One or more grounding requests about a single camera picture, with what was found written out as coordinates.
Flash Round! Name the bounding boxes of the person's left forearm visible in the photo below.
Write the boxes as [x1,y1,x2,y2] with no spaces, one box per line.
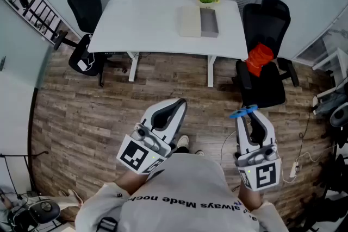
[114,170,150,196]

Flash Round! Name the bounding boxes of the white wall shelf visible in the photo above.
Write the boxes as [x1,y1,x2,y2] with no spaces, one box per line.
[0,0,70,46]

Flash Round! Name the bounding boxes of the blue scissors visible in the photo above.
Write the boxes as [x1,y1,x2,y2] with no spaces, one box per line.
[229,104,258,120]

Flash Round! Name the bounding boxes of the person's right forearm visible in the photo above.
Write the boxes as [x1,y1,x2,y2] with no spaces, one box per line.
[238,184,264,211]

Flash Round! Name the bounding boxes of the black metal stand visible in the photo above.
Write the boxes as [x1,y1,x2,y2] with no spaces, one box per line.
[0,151,50,192]

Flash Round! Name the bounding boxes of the black office chair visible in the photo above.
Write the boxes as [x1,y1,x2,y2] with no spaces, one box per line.
[232,0,300,109]
[53,0,115,87]

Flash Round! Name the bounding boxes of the grey harness strap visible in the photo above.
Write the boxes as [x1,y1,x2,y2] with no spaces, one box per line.
[96,216,119,232]

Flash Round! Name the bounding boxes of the white power strip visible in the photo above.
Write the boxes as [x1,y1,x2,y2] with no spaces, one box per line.
[289,161,301,179]

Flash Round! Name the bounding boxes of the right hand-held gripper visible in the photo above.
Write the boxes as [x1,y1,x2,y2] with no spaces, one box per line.
[233,110,283,192]

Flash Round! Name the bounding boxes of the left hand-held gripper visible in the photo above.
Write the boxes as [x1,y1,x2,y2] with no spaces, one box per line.
[116,98,188,175]

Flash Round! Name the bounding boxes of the person's white printed shirt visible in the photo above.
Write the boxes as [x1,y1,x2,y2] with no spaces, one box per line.
[74,153,289,232]

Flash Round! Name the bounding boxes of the white side table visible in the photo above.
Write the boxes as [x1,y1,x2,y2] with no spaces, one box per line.
[312,47,348,86]

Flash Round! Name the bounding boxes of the grey tray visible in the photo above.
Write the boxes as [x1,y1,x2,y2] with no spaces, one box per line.
[200,7,220,39]

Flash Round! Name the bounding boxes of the beige tray lid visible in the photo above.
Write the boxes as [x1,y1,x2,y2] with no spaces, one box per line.
[178,5,202,37]

